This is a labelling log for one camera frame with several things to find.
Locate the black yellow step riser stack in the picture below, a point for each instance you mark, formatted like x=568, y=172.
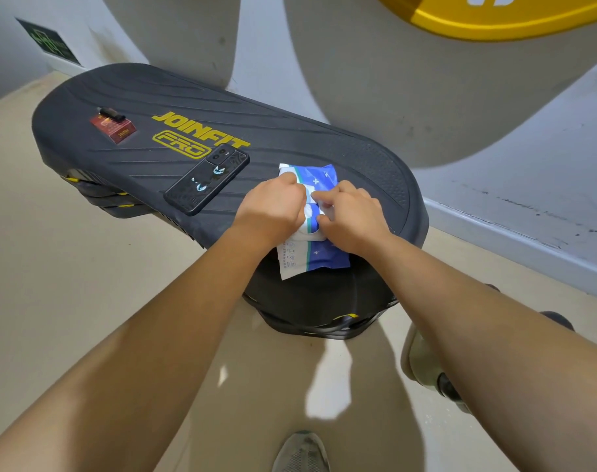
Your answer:
x=318, y=299
x=102, y=196

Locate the blue white wet wipes packet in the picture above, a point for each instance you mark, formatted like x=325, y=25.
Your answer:
x=328, y=175

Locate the person's right forearm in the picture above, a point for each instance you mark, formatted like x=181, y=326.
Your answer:
x=475, y=348

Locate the green exit sign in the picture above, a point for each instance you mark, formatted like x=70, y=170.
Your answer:
x=50, y=42

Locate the white skirting board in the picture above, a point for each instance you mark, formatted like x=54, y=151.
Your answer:
x=524, y=250

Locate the person's right fingers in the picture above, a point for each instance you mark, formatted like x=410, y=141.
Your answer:
x=335, y=194

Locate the person's left fingers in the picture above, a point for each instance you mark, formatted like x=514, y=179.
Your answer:
x=294, y=191

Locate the red cigarette pack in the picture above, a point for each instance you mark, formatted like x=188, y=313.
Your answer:
x=115, y=130

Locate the yellow weight plate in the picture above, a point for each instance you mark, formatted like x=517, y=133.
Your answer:
x=500, y=22

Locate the black lighter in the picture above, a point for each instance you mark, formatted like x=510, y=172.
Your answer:
x=111, y=113

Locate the person's right hand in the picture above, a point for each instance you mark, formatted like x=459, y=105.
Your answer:
x=357, y=218

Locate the person's left hand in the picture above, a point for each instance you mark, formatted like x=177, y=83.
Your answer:
x=266, y=208

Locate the black aerobic step platform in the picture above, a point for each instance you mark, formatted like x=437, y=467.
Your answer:
x=288, y=132

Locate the black smartphone with patterned case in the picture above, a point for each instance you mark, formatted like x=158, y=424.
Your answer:
x=207, y=179

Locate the person's left forearm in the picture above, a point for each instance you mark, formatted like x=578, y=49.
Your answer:
x=151, y=348

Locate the grey sneaker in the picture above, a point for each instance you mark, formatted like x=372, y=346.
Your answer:
x=301, y=454

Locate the black round object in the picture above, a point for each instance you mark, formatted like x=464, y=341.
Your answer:
x=493, y=288
x=559, y=320

